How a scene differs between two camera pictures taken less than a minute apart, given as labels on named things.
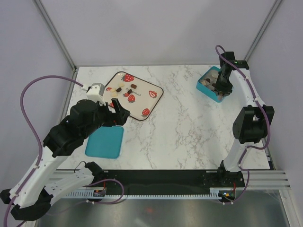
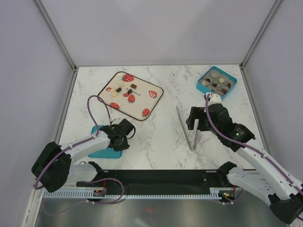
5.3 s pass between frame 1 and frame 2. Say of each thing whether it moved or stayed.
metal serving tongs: moved
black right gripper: moved
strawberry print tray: stayed
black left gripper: moved
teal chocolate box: stayed
